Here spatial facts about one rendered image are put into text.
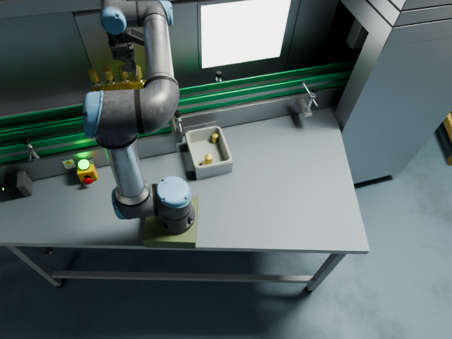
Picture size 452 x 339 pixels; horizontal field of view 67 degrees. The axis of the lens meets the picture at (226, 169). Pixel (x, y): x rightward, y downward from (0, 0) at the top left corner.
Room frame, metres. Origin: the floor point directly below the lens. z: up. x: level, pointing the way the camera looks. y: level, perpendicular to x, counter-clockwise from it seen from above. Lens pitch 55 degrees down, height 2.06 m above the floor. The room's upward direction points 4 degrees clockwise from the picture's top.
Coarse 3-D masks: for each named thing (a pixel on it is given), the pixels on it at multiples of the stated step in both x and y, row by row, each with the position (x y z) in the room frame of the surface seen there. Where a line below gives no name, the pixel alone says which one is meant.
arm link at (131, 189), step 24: (96, 96) 0.60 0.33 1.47; (120, 96) 0.61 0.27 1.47; (96, 120) 0.55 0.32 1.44; (120, 120) 0.56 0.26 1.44; (120, 144) 0.55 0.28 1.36; (120, 168) 0.55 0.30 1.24; (120, 192) 0.56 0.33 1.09; (144, 192) 0.58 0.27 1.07; (120, 216) 0.52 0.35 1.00; (144, 216) 0.54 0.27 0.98
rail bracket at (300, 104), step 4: (304, 80) 1.33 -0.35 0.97; (304, 84) 1.31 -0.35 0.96; (312, 88) 1.23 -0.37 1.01; (316, 88) 1.23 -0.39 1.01; (308, 92) 1.26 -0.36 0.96; (312, 92) 1.23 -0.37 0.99; (308, 96) 1.24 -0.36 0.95; (312, 96) 1.22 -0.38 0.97; (296, 100) 1.31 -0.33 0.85; (300, 100) 1.31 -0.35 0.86; (304, 100) 1.31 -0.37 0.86; (312, 100) 1.22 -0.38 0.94; (296, 104) 1.31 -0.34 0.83; (300, 104) 1.28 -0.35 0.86; (304, 104) 1.28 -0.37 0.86; (308, 104) 1.23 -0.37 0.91; (316, 104) 1.18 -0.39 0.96; (296, 108) 1.31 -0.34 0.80; (300, 108) 1.26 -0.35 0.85; (304, 108) 1.25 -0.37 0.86; (308, 108) 1.23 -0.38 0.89; (304, 112) 1.22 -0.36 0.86; (308, 112) 1.22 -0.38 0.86; (304, 116) 1.21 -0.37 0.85; (308, 116) 1.22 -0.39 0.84
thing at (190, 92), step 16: (336, 64) 1.48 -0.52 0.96; (352, 64) 1.51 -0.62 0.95; (240, 80) 1.30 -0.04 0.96; (256, 80) 1.33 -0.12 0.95; (272, 80) 1.37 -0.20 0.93; (288, 80) 1.39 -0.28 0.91; (192, 96) 1.22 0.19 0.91; (48, 112) 1.01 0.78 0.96; (64, 112) 1.03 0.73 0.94; (80, 112) 1.05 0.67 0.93; (0, 128) 0.93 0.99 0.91
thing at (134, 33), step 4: (128, 32) 1.08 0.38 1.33; (132, 32) 1.09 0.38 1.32; (136, 32) 1.11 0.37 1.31; (140, 32) 1.12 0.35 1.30; (124, 36) 1.07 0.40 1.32; (128, 36) 1.07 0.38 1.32; (132, 36) 1.08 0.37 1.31; (136, 36) 1.08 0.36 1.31; (140, 36) 1.10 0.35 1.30; (132, 40) 1.08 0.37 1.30; (136, 40) 1.08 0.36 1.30; (140, 40) 1.08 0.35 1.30; (140, 44) 1.08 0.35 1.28; (144, 44) 1.09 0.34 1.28
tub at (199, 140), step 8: (200, 128) 1.08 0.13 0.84; (208, 128) 1.09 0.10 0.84; (216, 128) 1.10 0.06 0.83; (192, 136) 1.06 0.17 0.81; (200, 136) 1.07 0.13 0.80; (208, 136) 1.08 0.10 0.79; (192, 144) 1.04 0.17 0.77; (200, 144) 1.05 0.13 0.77; (208, 144) 1.05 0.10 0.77; (216, 144) 1.05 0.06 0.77; (224, 144) 1.00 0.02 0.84; (192, 152) 0.94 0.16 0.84; (200, 152) 1.00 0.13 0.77; (208, 152) 1.00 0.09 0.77; (216, 152) 1.00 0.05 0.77; (224, 152) 0.99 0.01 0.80; (192, 160) 0.90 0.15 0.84; (200, 160) 0.95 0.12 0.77; (216, 160) 0.96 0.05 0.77; (224, 160) 0.96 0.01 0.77; (200, 168) 0.86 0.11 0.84
